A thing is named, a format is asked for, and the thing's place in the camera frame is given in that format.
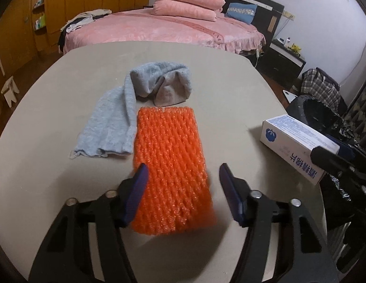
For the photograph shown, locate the blue cushion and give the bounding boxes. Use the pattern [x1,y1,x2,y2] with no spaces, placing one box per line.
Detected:
[225,3,257,24]

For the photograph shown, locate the grey cloth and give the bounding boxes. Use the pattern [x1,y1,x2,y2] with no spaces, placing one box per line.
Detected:
[70,61,192,159]

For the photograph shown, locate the lower pink pillow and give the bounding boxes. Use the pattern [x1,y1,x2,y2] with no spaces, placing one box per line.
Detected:
[152,0,217,22]

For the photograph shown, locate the pink covered bed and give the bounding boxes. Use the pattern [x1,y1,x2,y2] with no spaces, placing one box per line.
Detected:
[62,9,266,54]

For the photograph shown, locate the white bottle on nightstand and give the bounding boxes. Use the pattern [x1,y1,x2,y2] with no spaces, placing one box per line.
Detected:
[285,37,291,47]

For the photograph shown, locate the white blue medicine box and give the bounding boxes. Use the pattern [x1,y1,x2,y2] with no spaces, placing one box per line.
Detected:
[260,114,340,185]

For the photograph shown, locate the small white wooden stool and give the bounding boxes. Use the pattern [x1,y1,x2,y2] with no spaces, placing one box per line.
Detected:
[1,76,20,108]

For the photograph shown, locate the black headboard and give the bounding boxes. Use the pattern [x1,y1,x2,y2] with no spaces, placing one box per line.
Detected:
[222,0,284,47]

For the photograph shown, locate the clothes pile on bed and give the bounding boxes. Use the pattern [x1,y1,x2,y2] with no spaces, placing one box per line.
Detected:
[57,9,112,54]

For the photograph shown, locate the plaid bag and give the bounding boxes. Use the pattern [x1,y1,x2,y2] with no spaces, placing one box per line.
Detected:
[300,68,348,115]

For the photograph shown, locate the orange foam net sleeve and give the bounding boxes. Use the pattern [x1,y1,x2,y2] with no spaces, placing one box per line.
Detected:
[131,107,216,236]

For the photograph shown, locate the white bathroom scale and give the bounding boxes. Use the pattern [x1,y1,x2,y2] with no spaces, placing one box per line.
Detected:
[282,90,298,104]

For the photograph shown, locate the yellow plush toy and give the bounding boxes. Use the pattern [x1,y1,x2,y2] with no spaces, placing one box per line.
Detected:
[290,43,302,55]

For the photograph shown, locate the black white nightstand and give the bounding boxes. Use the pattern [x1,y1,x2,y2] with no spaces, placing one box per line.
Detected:
[257,40,306,90]

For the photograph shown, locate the black lined trash bin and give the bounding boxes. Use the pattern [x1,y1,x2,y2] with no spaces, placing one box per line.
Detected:
[286,95,366,152]

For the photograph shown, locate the wooden wardrobe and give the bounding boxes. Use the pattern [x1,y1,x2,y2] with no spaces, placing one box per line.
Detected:
[0,0,149,75]

